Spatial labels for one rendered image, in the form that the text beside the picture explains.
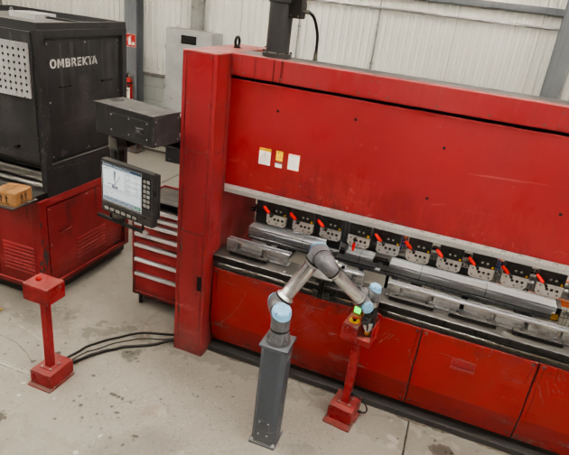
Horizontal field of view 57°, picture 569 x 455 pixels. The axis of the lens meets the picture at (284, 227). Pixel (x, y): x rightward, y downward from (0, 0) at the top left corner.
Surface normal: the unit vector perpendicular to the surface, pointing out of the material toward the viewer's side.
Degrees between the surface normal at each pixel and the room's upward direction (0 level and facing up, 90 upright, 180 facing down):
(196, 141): 90
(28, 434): 0
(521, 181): 90
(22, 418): 0
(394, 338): 90
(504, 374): 90
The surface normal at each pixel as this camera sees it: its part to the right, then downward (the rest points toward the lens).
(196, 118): -0.36, 0.34
